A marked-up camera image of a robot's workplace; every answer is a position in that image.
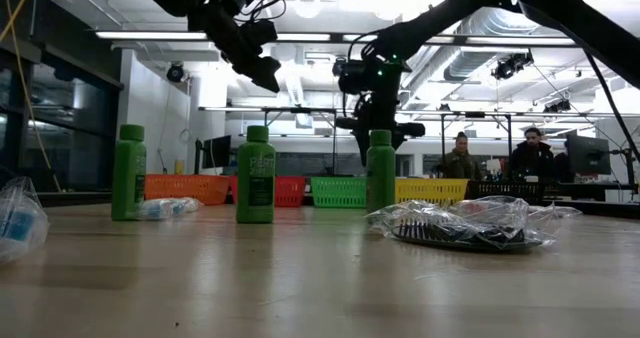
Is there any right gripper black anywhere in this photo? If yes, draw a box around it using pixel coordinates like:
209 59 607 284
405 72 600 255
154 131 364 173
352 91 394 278
333 57 427 167

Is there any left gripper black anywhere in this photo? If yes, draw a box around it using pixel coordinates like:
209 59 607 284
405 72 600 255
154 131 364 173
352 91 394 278
187 0 282 94

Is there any small green shampoo bottle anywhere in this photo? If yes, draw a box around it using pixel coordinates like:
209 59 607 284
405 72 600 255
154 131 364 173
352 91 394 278
110 123 148 223
365 129 397 214
235 124 277 225

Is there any blue toothbrush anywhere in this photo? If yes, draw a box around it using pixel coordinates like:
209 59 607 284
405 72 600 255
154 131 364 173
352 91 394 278
0 176 51 265
141 196 203 223

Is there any red toothbrush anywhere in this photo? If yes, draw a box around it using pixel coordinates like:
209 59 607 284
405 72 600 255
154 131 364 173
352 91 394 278
464 197 585 219

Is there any green plastic basket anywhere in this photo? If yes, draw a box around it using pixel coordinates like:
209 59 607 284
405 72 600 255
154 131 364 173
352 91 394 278
309 176 369 210

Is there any yellow plastic basket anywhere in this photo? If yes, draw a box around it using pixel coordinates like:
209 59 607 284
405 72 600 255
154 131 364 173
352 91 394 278
394 177 470 207

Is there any person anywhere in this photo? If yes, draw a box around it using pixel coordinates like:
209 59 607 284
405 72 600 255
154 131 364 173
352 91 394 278
439 131 484 181
509 126 556 183

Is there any black computer monitor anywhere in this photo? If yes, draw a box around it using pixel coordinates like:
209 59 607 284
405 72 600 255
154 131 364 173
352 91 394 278
565 133 613 177
200 133 233 171

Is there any red plastic basket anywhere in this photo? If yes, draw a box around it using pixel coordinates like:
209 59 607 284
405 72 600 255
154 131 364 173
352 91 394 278
228 175 307 209

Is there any round black hairbrush in bag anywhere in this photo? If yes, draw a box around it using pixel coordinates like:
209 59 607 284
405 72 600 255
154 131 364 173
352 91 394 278
363 195 559 254

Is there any black overhead beam with lights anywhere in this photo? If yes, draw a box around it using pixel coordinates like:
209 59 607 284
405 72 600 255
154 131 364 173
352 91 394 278
94 29 640 48

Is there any black plastic basket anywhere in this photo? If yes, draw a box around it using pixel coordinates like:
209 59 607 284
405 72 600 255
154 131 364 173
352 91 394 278
463 180 547 207

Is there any orange plastic basket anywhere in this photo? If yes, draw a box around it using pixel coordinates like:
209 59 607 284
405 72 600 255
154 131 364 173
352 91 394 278
144 173 232 207

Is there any dark background desk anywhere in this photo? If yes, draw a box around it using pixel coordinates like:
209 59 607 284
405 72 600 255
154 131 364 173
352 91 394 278
544 180 640 205

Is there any black background workstation frame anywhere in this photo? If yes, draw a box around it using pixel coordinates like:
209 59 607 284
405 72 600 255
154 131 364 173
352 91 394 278
198 106 516 177

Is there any white ring light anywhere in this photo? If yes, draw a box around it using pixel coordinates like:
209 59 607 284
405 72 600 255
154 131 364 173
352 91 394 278
293 0 323 20

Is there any black ceiling camera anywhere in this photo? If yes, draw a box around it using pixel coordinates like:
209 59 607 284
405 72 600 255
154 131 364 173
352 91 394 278
491 50 535 82
543 98 572 114
165 61 186 84

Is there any yellow hanging cable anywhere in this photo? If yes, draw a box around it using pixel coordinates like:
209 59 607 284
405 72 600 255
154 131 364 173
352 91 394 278
0 0 62 194

